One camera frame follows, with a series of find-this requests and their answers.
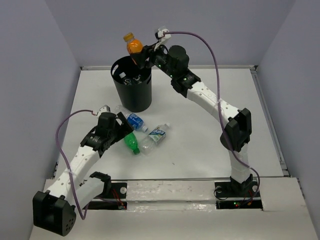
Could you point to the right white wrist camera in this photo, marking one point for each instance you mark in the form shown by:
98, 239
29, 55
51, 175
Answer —
162, 35

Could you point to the clear bottle white green label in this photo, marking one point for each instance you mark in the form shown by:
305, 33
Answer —
154, 138

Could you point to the clear bottle blue label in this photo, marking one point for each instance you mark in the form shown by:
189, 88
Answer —
134, 120

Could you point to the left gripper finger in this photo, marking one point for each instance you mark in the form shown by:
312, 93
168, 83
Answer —
124, 129
121, 119

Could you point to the clear bottle without label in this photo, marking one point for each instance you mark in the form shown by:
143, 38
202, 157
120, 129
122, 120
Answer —
125, 79

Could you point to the orange juice bottle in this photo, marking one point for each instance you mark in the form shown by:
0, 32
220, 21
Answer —
133, 45

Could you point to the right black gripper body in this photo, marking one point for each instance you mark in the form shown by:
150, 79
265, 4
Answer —
158, 58

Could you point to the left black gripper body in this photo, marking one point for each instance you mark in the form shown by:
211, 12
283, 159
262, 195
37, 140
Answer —
113, 133

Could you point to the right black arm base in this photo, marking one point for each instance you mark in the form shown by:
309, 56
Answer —
232, 195

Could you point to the black cylindrical waste bin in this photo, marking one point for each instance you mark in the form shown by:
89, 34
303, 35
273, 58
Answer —
136, 97

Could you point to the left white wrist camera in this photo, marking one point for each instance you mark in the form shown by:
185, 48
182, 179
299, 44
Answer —
103, 109

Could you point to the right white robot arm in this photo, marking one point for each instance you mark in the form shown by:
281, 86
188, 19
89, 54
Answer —
236, 124

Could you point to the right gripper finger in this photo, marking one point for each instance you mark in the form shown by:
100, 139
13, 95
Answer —
141, 60
148, 49

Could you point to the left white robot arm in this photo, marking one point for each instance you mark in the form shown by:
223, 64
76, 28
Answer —
57, 208

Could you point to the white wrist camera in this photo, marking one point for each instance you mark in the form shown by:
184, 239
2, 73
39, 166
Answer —
103, 109
162, 35

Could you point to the green plastic bottle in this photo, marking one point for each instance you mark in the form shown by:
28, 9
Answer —
132, 143

